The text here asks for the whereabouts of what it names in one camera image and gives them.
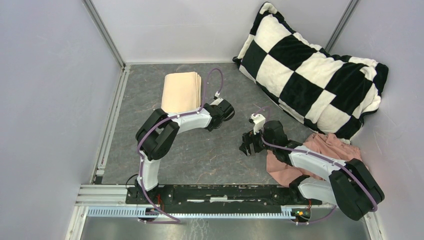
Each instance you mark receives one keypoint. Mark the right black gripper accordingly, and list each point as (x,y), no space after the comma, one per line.
(249,138)

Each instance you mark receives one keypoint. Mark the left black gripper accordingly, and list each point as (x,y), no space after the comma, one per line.
(208,128)

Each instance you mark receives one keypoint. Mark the beige cloth wrap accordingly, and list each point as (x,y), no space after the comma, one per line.
(181,92)

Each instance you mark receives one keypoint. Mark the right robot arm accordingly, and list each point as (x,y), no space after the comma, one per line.
(346,184)

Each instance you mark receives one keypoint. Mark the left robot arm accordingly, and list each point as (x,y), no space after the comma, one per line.
(157,135)

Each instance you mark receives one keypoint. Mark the pink crumpled cloth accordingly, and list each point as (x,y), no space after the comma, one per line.
(331,152)

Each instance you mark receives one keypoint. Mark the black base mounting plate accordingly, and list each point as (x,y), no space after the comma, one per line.
(226,198)

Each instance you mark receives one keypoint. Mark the black white checkered pillow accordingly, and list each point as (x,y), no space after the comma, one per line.
(329,94)

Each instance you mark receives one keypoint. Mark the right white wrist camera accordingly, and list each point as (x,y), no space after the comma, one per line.
(258,121)

